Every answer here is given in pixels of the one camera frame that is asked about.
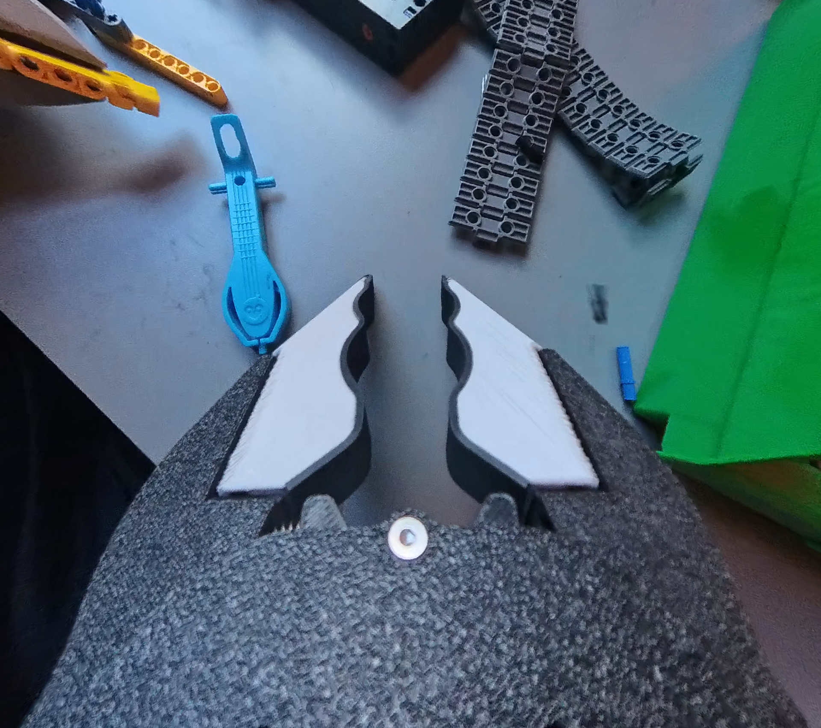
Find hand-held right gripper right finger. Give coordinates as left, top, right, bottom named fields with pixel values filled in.
left=440, top=274, right=602, bottom=501

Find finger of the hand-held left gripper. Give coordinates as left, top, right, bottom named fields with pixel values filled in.
left=0, top=72, right=115, bottom=108
left=0, top=0, right=108, bottom=69

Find yellow long perforated beam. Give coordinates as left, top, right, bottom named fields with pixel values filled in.
left=0, top=38, right=161, bottom=117

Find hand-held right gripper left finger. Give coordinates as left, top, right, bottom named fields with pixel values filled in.
left=216, top=274, right=375, bottom=501

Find green plastic bin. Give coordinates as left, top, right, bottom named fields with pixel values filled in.
left=634, top=0, right=821, bottom=556

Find grey desk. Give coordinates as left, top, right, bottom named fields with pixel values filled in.
left=0, top=0, right=821, bottom=722

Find blue plastic brick separator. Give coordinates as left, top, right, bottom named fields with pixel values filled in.
left=207, top=113, right=292, bottom=355

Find small blue pin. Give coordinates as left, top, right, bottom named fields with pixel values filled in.
left=616, top=346, right=638, bottom=403

